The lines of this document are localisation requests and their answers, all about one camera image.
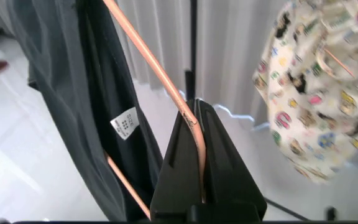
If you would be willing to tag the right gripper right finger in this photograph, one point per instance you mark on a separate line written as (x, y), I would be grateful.
(232, 186)

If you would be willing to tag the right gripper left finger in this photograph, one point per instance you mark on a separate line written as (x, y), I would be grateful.
(176, 186)

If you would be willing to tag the cream printed garment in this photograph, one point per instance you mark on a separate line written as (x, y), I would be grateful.
(315, 109)

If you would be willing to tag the pink clothes hanger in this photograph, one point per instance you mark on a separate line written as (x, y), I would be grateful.
(154, 63)
(340, 63)

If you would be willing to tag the dark grey garment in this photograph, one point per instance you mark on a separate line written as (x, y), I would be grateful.
(73, 93)

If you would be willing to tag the black clothes rack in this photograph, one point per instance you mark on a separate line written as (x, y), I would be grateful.
(193, 37)

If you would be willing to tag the white curtain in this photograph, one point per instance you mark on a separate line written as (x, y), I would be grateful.
(228, 46)

